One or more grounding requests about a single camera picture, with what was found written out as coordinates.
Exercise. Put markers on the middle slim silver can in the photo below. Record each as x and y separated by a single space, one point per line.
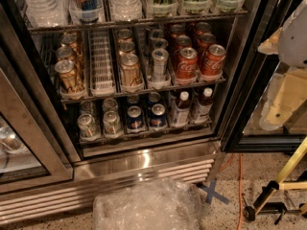
160 43

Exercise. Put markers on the gold can row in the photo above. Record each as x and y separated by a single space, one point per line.
124 36
130 70
74 40
66 52
126 48
69 76

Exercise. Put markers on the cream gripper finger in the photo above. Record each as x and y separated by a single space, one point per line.
269 46
286 93

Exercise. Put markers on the back gold can centre row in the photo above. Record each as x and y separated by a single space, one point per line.
124 36

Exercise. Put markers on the middle gold can centre row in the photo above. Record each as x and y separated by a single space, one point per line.
126 48

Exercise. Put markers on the back right blue pepsi can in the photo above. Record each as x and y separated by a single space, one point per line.
153 98

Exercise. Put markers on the middle gold can left row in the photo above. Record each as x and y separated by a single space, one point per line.
66 52

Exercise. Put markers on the middle left red cola can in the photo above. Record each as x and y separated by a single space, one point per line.
182 41

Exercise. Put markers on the clear water bottle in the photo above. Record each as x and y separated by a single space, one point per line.
47 13
125 10

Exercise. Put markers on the front right orange cola can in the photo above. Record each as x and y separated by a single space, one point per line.
213 61

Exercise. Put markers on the brown juice bottle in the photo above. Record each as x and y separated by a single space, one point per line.
180 110
202 106

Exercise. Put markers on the red cola can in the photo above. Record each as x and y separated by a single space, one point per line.
175 31
205 41
187 60
201 28
182 41

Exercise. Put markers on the back right red cola can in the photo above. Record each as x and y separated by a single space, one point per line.
201 28

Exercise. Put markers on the front left blue pepsi can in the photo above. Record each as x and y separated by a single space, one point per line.
135 118

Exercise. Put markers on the back left clear can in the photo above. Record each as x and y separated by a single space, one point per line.
88 107

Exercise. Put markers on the front left clear green can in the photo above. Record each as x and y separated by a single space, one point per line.
88 127

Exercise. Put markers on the slim silver can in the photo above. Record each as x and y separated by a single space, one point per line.
160 60
156 33
160 43

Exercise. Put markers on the empty white wire can tray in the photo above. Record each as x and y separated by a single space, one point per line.
102 81

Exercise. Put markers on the back left blue pepsi can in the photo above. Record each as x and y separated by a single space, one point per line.
133 100

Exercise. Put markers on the back slim silver can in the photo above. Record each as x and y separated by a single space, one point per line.
156 33

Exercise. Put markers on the back gold can left row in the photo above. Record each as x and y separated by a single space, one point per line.
74 40

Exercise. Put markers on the yellow black tripod stand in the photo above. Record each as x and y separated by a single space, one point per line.
263 206

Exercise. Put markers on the blue red bull can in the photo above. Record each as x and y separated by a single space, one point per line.
89 9

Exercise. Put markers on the left clear water bottle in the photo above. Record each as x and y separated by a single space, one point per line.
47 13

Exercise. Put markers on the middle right red cola can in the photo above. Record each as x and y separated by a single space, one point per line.
205 41

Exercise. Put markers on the front gold can centre row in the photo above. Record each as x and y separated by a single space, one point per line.
130 70

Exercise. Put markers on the front left red cola can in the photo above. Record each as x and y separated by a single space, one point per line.
187 60

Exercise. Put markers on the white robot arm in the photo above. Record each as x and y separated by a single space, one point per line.
292 43

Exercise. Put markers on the front gold can left row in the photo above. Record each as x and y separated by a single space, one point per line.
69 76

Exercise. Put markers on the stainless steel fridge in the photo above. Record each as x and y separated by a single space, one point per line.
192 152

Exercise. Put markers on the front right blue pepsi can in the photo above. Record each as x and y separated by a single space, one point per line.
158 115

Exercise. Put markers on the blue tape cross mark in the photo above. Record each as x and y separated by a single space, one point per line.
211 192

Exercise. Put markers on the left brown juice bottle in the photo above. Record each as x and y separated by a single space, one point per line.
180 110

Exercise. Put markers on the back left red cola can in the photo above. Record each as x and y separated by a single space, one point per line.
175 31

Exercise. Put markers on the right brown juice bottle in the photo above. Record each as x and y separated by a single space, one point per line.
202 106

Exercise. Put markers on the open glass fridge door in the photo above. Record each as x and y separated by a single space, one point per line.
252 76

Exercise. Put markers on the blue pepsi can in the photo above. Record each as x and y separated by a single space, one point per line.
133 100
135 118
158 115
153 98

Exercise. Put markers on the front slim silver can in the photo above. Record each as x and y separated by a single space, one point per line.
160 60

